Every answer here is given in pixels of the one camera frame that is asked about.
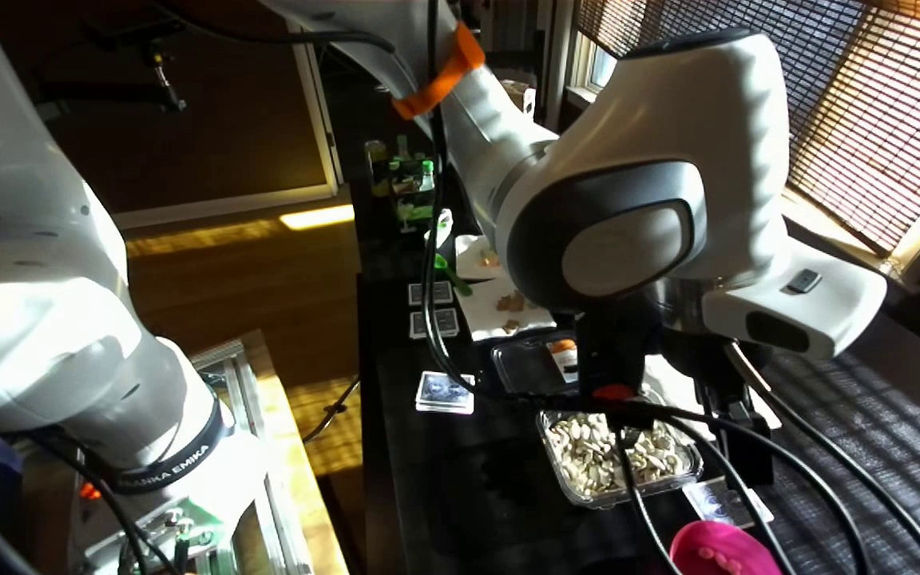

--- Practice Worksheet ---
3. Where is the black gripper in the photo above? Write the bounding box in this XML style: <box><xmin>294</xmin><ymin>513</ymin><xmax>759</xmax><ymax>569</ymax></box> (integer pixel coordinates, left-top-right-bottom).
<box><xmin>681</xmin><ymin>345</ymin><xmax>780</xmax><ymax>495</ymax></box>

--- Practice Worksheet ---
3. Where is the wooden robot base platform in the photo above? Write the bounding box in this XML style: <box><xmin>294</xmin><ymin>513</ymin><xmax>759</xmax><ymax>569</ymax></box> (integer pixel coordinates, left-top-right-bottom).
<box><xmin>74</xmin><ymin>329</ymin><xmax>350</xmax><ymax>575</ymax></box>

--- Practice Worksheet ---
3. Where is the clear rectangular plastic container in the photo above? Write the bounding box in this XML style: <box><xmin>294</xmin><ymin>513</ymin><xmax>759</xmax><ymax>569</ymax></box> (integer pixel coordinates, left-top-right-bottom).
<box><xmin>534</xmin><ymin>407</ymin><xmax>705</xmax><ymax>512</ymax></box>

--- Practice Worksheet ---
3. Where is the small orange white item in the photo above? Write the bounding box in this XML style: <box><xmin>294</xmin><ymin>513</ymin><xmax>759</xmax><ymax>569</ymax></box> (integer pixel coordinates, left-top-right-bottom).
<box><xmin>544</xmin><ymin>337</ymin><xmax>584</xmax><ymax>388</ymax></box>

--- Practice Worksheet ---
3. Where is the black rectangular box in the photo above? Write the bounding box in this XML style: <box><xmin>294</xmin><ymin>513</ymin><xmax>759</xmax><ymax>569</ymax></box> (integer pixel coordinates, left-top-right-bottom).
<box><xmin>490</xmin><ymin>337</ymin><xmax>589</xmax><ymax>407</ymax></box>

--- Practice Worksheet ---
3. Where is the blue white playing card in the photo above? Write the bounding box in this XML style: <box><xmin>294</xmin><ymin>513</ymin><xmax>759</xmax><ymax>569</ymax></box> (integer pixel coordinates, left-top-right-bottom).
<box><xmin>412</xmin><ymin>368</ymin><xmax>478</xmax><ymax>419</ymax></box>

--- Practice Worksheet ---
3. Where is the white napkin with orange food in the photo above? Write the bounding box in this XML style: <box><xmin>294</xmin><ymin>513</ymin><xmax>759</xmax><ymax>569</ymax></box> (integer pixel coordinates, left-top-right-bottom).
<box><xmin>451</xmin><ymin>231</ymin><xmax>508</xmax><ymax>285</ymax></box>

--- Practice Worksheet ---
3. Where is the green plastic spoon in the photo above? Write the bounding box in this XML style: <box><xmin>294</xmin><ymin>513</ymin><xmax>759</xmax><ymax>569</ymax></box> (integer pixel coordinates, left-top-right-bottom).
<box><xmin>424</xmin><ymin>247</ymin><xmax>476</xmax><ymax>301</ymax></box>

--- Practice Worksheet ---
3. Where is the bamboo window blind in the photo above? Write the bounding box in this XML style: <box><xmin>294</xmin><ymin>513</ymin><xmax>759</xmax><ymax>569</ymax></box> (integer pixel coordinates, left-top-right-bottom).
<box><xmin>574</xmin><ymin>0</ymin><xmax>920</xmax><ymax>258</ymax></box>

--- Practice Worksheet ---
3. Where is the white green handheld device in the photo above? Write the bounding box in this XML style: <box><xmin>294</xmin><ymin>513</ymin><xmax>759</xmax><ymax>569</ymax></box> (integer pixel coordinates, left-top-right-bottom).
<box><xmin>423</xmin><ymin>206</ymin><xmax>460</xmax><ymax>255</ymax></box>

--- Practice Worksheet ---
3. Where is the green capped clear bottle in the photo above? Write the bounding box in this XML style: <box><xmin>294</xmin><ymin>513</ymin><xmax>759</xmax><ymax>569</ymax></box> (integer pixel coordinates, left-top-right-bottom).
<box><xmin>361</xmin><ymin>134</ymin><xmax>446</xmax><ymax>234</ymax></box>

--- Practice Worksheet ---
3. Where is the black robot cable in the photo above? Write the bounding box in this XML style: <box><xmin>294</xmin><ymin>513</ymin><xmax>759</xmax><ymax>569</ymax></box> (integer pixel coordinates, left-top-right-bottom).
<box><xmin>414</xmin><ymin>0</ymin><xmax>920</xmax><ymax>575</ymax></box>

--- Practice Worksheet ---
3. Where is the wooden window frame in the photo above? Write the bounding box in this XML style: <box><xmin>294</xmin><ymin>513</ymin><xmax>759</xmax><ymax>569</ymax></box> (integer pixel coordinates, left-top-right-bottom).
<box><xmin>776</xmin><ymin>155</ymin><xmax>920</xmax><ymax>313</ymax></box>

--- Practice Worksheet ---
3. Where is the orange cable strap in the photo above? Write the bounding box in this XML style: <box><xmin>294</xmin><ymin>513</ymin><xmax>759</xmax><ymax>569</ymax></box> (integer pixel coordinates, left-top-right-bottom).
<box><xmin>386</xmin><ymin>19</ymin><xmax>492</xmax><ymax>125</ymax></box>

